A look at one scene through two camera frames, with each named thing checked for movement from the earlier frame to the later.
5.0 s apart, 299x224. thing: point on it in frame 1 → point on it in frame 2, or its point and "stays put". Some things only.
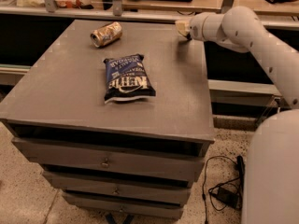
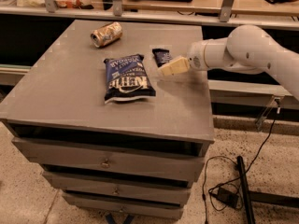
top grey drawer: (112, 160) stays put
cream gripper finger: (183, 27) → (177, 66)
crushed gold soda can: (106, 34) stays put
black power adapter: (228, 197) stays put
